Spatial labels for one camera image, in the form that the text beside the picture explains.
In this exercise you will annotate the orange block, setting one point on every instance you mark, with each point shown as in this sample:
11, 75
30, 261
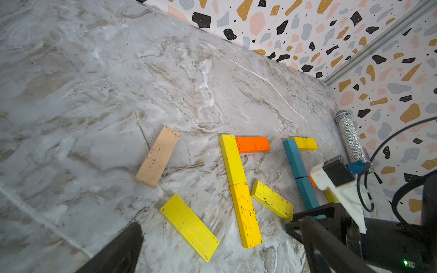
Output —
252, 144
312, 181

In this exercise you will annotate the teal block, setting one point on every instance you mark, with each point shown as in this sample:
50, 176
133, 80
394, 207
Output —
295, 159
307, 193

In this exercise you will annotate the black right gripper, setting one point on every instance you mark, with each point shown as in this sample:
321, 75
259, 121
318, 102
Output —
385, 244

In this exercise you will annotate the silver glitter microphone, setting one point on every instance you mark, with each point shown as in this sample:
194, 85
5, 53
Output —
350, 137

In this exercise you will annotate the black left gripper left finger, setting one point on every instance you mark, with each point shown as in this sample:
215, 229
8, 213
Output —
118, 256

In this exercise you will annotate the yellow block scuffed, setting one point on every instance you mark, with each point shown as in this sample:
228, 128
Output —
306, 144

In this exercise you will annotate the yellow block lowest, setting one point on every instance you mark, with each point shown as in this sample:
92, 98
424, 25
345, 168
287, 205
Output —
232, 160

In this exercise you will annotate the yellow-green block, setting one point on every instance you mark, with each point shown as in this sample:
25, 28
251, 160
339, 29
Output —
330, 196

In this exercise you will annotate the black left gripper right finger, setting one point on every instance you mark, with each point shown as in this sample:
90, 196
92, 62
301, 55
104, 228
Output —
338, 258

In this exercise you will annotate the natural wood block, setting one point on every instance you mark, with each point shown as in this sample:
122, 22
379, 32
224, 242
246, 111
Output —
158, 157

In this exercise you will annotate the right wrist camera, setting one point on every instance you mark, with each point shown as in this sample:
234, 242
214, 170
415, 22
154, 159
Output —
334, 174

